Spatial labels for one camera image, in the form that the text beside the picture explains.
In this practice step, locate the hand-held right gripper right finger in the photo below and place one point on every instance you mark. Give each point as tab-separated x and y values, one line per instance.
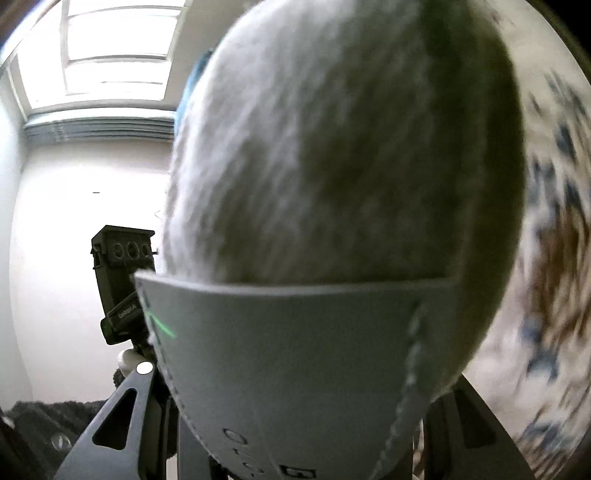
508	461

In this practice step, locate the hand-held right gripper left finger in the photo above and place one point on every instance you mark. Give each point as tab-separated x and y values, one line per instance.
152	443

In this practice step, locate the white pants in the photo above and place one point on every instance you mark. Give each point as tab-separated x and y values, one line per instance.
323	161

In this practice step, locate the person's left forearm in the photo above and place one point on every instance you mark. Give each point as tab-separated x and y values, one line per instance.
37	429

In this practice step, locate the person's left hand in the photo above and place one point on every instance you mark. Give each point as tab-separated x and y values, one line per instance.
127	359

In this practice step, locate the floral printed blanket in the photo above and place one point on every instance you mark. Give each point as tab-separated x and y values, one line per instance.
554	277

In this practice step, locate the window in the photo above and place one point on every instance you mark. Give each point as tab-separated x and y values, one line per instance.
106	50

